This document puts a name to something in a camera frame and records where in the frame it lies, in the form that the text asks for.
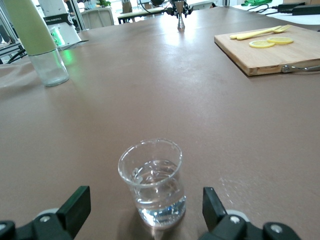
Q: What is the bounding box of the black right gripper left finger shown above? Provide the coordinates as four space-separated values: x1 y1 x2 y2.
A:
0 185 91 240

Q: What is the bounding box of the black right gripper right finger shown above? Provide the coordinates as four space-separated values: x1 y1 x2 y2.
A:
199 186 303 240

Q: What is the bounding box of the stainless steel jigger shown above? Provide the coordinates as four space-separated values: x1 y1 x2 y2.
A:
174 1 187 32

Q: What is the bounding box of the clear glass measuring cup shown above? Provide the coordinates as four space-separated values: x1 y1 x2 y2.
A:
117 138 187 228

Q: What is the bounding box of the yellow plastic fork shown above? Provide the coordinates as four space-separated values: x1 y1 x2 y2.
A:
236 24 292 41

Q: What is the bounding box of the yellow plastic knife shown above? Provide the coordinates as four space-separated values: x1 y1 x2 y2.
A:
229 25 283 40

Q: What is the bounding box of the yellow lemon slice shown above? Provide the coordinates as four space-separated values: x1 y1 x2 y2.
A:
248 39 276 49
266 36 294 46

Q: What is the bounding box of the brown table cover sheet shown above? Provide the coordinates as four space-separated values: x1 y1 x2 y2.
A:
0 6 320 240

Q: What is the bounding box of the wooden cutting board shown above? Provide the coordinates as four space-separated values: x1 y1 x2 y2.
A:
214 24 320 77

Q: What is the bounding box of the black power adapter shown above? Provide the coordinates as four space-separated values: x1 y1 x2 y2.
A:
291 4 320 16
277 2 307 13

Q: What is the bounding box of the green sleeved glass bottle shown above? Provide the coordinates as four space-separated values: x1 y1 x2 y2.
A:
4 0 70 88

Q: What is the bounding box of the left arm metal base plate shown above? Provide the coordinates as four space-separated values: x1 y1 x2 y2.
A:
56 38 90 52

